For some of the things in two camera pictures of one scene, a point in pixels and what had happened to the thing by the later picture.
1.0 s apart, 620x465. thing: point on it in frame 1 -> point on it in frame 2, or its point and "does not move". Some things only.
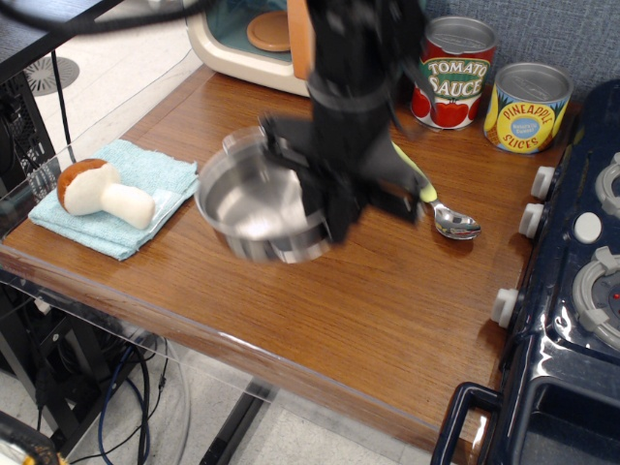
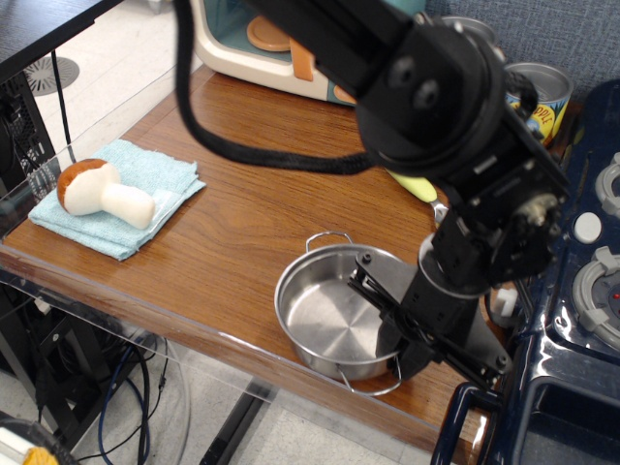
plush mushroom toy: [93, 186] does not move
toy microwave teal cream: [249, 43] does not move
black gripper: [347, 162] -> [428, 315]
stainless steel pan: [256, 202] -> [330, 325]
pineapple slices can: [527, 107] does not move
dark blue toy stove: [559, 400] does not move
